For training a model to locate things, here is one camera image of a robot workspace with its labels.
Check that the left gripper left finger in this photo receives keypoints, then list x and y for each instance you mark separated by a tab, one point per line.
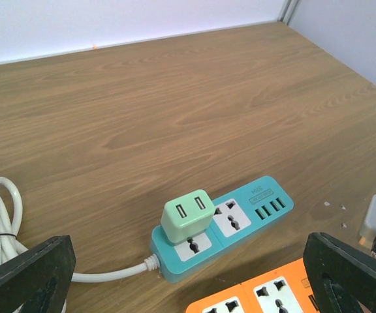
39	279

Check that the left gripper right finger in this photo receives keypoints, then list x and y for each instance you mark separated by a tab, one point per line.
343	279

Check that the teal power strip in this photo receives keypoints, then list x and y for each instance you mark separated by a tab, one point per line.
239	215

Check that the green plug adapter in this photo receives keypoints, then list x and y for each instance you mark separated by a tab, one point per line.
187	216

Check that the orange power strip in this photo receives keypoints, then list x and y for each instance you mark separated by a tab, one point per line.
284	289

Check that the right aluminium frame post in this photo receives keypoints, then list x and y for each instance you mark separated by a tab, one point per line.
287	11

